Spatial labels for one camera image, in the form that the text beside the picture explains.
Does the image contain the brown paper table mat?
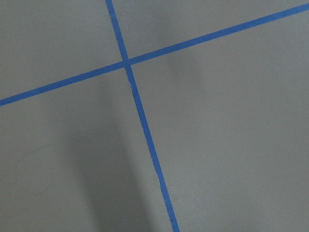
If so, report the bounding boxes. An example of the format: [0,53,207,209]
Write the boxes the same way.
[0,0,309,232]

